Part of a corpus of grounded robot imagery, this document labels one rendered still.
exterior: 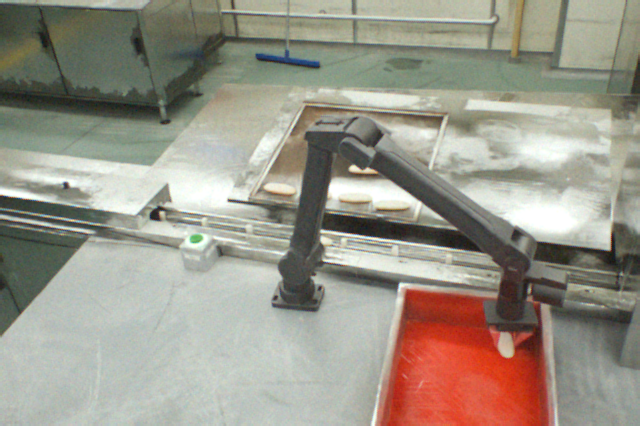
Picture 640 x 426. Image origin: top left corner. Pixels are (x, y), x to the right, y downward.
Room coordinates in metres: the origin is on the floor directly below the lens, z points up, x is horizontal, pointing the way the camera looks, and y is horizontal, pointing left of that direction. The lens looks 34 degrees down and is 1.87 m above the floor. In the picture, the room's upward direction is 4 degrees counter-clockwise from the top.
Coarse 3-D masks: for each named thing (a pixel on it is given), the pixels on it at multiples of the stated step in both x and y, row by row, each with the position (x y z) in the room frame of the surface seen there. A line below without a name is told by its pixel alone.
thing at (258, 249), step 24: (0, 216) 1.65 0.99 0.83; (24, 216) 1.62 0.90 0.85; (48, 216) 1.59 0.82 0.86; (144, 240) 1.47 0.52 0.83; (168, 240) 1.44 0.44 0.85; (216, 240) 1.40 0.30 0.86; (240, 240) 1.39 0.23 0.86; (264, 240) 1.38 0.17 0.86; (336, 264) 1.26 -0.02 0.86; (360, 264) 1.24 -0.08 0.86; (384, 264) 1.24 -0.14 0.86; (408, 264) 1.23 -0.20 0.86; (432, 264) 1.22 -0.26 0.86; (480, 288) 1.13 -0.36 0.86; (576, 288) 1.10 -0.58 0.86; (576, 312) 1.05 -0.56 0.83; (600, 312) 1.03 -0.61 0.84
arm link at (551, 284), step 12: (504, 264) 0.92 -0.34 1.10; (516, 264) 0.91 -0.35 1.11; (540, 264) 0.94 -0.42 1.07; (504, 276) 0.92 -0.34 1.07; (516, 276) 0.91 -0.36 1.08; (528, 276) 0.91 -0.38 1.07; (540, 276) 0.91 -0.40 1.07; (552, 276) 0.91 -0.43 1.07; (564, 276) 0.91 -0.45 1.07; (540, 288) 0.90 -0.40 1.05; (552, 288) 0.90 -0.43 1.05; (564, 288) 0.89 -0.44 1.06; (540, 300) 0.90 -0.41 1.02; (552, 300) 0.89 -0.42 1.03; (564, 300) 0.88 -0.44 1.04
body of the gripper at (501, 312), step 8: (488, 304) 0.97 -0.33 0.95; (496, 304) 0.95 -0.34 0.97; (504, 304) 0.93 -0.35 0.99; (512, 304) 0.92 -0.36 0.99; (520, 304) 0.92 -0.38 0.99; (528, 304) 0.96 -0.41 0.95; (488, 312) 0.95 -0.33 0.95; (496, 312) 0.95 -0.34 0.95; (504, 312) 0.93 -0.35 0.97; (512, 312) 0.92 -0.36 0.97; (520, 312) 0.92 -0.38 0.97; (528, 312) 0.94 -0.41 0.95; (488, 320) 0.93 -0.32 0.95; (496, 320) 0.92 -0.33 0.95; (504, 320) 0.92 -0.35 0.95; (512, 320) 0.92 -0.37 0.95; (520, 320) 0.92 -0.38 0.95; (528, 320) 0.92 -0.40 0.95; (536, 320) 0.92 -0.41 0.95
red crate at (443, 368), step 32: (416, 320) 1.07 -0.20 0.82; (416, 352) 0.97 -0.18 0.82; (448, 352) 0.96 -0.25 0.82; (480, 352) 0.96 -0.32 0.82; (416, 384) 0.88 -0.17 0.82; (448, 384) 0.88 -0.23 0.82; (480, 384) 0.87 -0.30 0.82; (512, 384) 0.86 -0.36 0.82; (416, 416) 0.80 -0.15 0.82; (448, 416) 0.80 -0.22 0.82; (480, 416) 0.79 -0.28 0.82; (512, 416) 0.79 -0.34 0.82
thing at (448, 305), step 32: (416, 288) 1.07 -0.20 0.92; (448, 288) 1.06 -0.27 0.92; (448, 320) 1.05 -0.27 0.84; (480, 320) 1.03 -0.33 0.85; (544, 320) 0.94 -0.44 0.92; (544, 352) 0.86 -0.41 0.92; (384, 384) 0.80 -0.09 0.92; (544, 384) 0.79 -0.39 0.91; (384, 416) 0.74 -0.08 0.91; (544, 416) 0.73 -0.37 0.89
